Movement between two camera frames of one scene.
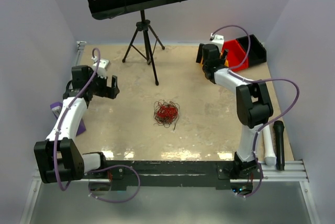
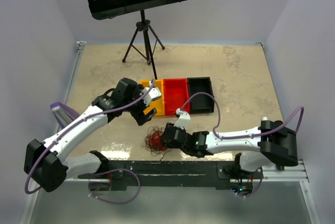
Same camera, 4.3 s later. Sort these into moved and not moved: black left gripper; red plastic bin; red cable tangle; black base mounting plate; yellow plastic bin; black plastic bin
Moved: black left gripper; red cable tangle; red plastic bin; yellow plastic bin; black plastic bin
Not moved: black base mounting plate
